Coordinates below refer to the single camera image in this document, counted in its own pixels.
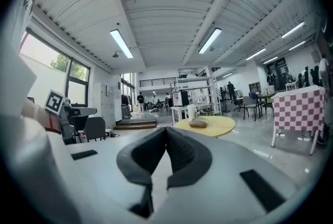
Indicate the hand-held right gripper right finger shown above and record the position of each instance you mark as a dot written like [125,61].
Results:
[223,191]

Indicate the black floor fan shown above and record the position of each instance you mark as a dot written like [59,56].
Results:
[225,92]

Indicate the grey padded chair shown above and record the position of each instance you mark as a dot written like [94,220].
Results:
[249,107]

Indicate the black chair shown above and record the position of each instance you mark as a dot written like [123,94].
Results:
[95,127]

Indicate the round wooden table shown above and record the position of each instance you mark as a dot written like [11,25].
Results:
[221,124]

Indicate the brown wooden step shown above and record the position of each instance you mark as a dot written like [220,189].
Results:
[135,125]

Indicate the person's left forearm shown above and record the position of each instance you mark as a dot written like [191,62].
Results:
[39,116]

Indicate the brown glasses case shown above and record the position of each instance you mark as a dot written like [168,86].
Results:
[199,123]

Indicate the red white checkered table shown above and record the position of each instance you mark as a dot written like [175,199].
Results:
[296,111]

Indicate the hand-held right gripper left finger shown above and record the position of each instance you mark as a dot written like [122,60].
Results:
[104,178]

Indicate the ceiling strip light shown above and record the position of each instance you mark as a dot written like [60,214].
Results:
[256,54]
[121,43]
[210,40]
[293,29]
[297,45]

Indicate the white lidded cup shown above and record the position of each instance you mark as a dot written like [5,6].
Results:
[191,112]

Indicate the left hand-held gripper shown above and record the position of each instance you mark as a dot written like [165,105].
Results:
[54,101]

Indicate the white tall cabinet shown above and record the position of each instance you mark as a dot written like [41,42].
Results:
[110,105]

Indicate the large black-framed window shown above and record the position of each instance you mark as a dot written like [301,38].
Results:
[78,87]

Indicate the white open box cabinet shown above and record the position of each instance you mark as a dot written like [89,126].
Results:
[177,98]

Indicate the black balcony railing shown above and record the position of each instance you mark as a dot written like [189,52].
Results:
[156,82]

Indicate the person's light grey clothing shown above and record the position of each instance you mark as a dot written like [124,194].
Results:
[15,87]

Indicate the white metal shelving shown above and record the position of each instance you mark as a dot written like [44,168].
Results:
[211,92]

